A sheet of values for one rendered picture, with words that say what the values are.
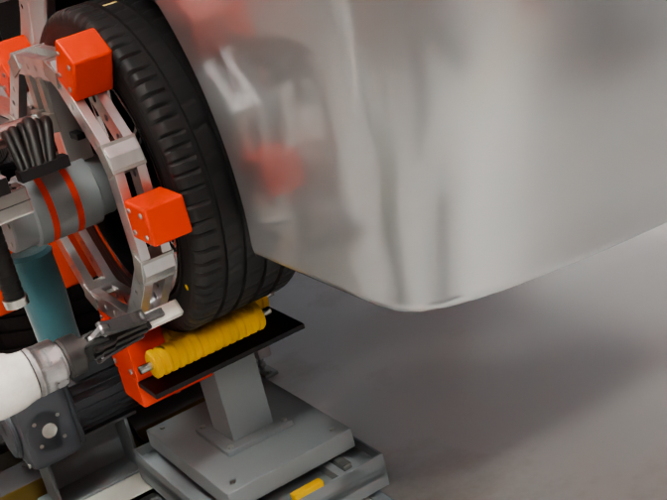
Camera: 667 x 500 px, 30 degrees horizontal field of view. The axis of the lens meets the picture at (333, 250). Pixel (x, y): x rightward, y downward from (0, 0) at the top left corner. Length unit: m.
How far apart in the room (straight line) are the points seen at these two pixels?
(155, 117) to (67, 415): 0.87
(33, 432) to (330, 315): 1.20
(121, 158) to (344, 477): 0.84
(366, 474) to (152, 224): 0.79
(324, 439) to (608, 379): 0.79
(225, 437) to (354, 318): 1.03
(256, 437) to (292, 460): 0.13
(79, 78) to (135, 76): 0.09
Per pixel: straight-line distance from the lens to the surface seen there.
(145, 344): 2.47
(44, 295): 2.52
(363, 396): 3.18
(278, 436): 2.64
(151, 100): 2.15
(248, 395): 2.63
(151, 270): 2.20
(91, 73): 2.17
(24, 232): 2.33
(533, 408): 2.98
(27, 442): 2.77
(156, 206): 2.08
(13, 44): 2.58
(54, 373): 2.20
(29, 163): 2.16
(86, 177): 2.36
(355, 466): 2.58
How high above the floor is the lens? 1.50
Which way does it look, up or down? 21 degrees down
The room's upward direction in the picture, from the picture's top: 14 degrees counter-clockwise
